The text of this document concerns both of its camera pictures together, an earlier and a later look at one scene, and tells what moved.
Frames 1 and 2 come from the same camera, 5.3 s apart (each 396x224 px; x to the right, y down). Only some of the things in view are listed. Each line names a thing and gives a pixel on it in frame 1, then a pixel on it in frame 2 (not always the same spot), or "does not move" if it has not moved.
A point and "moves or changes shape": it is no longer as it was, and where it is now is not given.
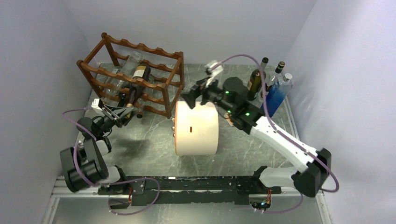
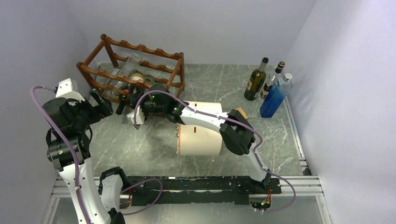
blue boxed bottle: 277,92 does not move
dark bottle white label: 142,72 moves or changes shape
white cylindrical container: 196,129 does not move
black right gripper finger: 190,97 to 135,97
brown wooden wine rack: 136,74 does not move
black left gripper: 122,113 to 103,108
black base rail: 153,190 does not move
